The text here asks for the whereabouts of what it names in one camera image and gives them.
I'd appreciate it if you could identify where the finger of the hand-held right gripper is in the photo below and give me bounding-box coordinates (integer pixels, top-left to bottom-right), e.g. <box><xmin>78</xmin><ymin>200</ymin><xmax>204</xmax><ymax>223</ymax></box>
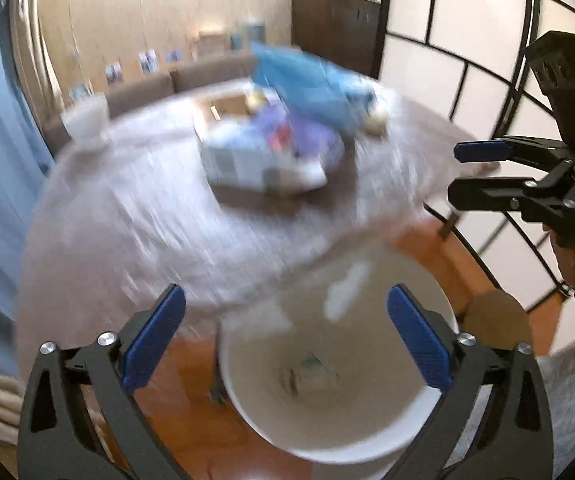
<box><xmin>454</xmin><ymin>135</ymin><xmax>575</xmax><ymax>171</ymax></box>
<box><xmin>447</xmin><ymin>162</ymin><xmax>575</xmax><ymax>224</ymax></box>

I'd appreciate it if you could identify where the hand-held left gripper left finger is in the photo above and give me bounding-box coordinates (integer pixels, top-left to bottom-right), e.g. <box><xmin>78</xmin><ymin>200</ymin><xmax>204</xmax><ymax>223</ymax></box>
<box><xmin>17</xmin><ymin>284</ymin><xmax>193</xmax><ymax>480</ymax></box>

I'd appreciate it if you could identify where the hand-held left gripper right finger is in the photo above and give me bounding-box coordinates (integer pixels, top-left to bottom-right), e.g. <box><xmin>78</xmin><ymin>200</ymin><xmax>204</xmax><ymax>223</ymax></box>
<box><xmin>386</xmin><ymin>284</ymin><xmax>554</xmax><ymax>480</ymax></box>

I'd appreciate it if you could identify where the large white bowl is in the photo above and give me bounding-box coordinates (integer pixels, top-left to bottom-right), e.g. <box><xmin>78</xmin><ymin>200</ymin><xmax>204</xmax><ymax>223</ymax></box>
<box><xmin>216</xmin><ymin>247</ymin><xmax>461</xmax><ymax>480</ymax></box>

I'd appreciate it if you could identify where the person's right hand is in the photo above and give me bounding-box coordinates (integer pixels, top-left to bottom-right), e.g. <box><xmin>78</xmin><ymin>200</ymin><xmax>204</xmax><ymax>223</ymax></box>
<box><xmin>542</xmin><ymin>224</ymin><xmax>575</xmax><ymax>295</ymax></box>

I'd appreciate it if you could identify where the brown round object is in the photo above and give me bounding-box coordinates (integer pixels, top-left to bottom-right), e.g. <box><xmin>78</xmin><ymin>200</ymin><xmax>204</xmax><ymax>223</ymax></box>
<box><xmin>467</xmin><ymin>290</ymin><xmax>533</xmax><ymax>356</ymax></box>

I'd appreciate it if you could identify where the beige round object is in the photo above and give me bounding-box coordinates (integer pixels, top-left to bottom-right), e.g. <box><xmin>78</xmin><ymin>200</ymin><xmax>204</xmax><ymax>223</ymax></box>
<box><xmin>362</xmin><ymin>105</ymin><xmax>391</xmax><ymax>138</ymax></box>

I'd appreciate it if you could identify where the clear plastic table cover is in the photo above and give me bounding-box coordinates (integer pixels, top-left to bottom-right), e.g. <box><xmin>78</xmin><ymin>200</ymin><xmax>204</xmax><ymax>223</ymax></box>
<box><xmin>17</xmin><ymin>77</ymin><xmax>473</xmax><ymax>331</ymax></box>

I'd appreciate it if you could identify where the black framed room divider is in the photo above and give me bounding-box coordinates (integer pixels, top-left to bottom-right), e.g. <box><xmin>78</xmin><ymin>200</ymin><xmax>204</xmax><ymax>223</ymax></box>
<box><xmin>377</xmin><ymin>0</ymin><xmax>575</xmax><ymax>311</ymax></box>

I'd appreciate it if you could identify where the purple plastic bag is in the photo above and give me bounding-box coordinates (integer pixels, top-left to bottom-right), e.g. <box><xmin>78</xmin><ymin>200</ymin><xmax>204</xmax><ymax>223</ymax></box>
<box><xmin>262</xmin><ymin>107</ymin><xmax>345</xmax><ymax>163</ymax></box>

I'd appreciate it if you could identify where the blue plastic bag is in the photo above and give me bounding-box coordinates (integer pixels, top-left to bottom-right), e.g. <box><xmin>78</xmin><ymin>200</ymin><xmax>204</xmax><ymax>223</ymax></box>
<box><xmin>251</xmin><ymin>42</ymin><xmax>383</xmax><ymax>136</ymax></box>

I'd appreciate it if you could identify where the dark wooden cabinet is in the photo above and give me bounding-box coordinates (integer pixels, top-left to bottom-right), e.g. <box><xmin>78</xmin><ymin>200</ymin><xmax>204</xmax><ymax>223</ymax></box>
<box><xmin>291</xmin><ymin>0</ymin><xmax>383</xmax><ymax>78</ymax></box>

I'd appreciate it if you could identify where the white cardboard box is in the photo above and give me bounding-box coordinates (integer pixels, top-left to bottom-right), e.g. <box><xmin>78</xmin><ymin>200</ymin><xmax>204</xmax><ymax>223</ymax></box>
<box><xmin>193</xmin><ymin>87</ymin><xmax>328</xmax><ymax>196</ymax></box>

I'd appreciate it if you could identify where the white footed bowl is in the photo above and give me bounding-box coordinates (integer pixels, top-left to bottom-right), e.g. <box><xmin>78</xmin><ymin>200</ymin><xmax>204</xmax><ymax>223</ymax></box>
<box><xmin>60</xmin><ymin>94</ymin><xmax>110</xmax><ymax>143</ymax></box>

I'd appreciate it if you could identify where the brown sofa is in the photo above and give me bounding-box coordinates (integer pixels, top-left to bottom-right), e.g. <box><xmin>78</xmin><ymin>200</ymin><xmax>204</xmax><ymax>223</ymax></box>
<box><xmin>42</xmin><ymin>52</ymin><xmax>263</xmax><ymax>151</ymax></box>

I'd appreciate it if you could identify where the stack of books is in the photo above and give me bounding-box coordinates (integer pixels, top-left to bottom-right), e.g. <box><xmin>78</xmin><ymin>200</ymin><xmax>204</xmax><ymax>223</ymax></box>
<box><xmin>187</xmin><ymin>27</ymin><xmax>230</xmax><ymax>58</ymax></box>

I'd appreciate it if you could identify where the beige curtain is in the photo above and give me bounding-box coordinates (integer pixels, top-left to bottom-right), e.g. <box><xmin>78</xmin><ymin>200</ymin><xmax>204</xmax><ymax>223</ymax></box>
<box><xmin>10</xmin><ymin>0</ymin><xmax>68</xmax><ymax>106</ymax></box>

